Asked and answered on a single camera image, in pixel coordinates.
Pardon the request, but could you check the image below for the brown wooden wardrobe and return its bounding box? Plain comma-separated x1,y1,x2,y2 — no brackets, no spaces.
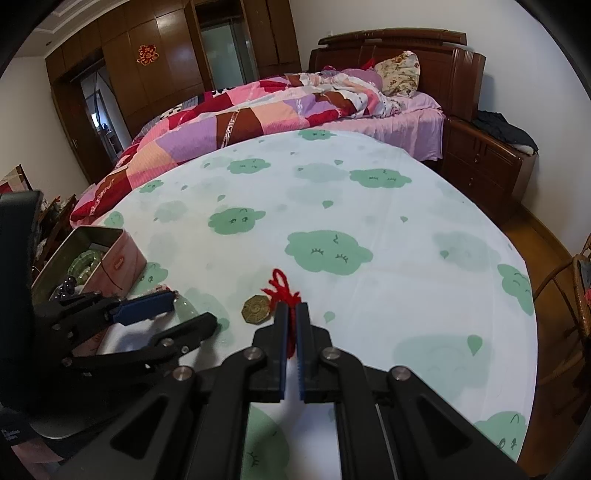
45,0,301,183

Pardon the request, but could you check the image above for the wooden bed headboard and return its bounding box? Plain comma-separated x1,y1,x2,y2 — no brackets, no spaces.
307,27,488,122

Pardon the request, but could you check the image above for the red knot tassel charm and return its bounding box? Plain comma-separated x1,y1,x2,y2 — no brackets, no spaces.
260,268,304,360

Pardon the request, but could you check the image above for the floral pillow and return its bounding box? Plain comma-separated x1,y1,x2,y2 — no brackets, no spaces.
375,50,421,98

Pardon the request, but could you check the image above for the pink bed sheet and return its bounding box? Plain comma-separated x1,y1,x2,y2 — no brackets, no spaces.
68,89,447,229

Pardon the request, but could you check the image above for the cloud print tablecloth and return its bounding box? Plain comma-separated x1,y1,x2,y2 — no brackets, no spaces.
99,132,537,479

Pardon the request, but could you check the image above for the wooden chair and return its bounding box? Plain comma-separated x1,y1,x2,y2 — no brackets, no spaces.
533,234,591,388

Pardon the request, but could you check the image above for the pale jade bangle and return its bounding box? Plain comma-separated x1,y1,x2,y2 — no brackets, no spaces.
173,295,198,323

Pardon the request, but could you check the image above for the dark clothes pile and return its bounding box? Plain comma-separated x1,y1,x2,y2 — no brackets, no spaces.
472,110,539,156

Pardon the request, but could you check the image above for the gold octagonal coin pendant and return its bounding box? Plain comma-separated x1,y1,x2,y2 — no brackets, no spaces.
242,295,271,325

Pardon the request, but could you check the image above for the wooden tv cabinet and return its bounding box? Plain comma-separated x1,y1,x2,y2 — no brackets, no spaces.
34,195,77,270

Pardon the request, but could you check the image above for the television with patchwork cover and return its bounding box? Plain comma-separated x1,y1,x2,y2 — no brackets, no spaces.
0,165,33,194

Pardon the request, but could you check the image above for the patchwork pink quilt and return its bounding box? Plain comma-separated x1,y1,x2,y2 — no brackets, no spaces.
70,72,402,227

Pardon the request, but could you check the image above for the person's left hand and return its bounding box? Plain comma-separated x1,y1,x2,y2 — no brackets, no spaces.
12,438,63,464

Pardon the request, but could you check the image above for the wooden nightstand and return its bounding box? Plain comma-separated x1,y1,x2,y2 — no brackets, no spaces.
441,117,538,225

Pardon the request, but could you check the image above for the gold metal tin box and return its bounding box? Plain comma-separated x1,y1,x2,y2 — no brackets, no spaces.
32,226,147,305

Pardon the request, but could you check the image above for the red double happiness sticker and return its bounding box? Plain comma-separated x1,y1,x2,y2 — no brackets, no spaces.
136,44,159,67

